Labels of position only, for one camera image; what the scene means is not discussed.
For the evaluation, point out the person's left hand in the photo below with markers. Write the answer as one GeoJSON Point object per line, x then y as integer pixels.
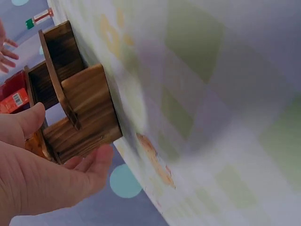
{"type": "Point", "coordinates": [35, 179]}

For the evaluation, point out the person's right hand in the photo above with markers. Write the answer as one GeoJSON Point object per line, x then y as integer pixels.
{"type": "Point", "coordinates": [4, 53]}

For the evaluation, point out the person's left thumb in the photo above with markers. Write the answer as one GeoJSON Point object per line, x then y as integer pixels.
{"type": "Point", "coordinates": [28, 120]}

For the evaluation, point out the person's right fingers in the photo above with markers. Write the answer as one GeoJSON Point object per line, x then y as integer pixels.
{"type": "Point", "coordinates": [8, 56]}

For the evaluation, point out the person's left fingers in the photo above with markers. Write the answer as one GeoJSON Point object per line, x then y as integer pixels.
{"type": "Point", "coordinates": [96, 162]}

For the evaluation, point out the brown wooden organizer box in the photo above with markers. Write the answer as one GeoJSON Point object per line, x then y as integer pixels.
{"type": "Point", "coordinates": [87, 106]}

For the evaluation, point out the amber translucent object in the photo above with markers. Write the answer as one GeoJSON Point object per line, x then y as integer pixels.
{"type": "Point", "coordinates": [35, 144]}

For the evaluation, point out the red cardboard box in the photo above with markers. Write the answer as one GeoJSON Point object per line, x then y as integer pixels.
{"type": "Point", "coordinates": [13, 96]}

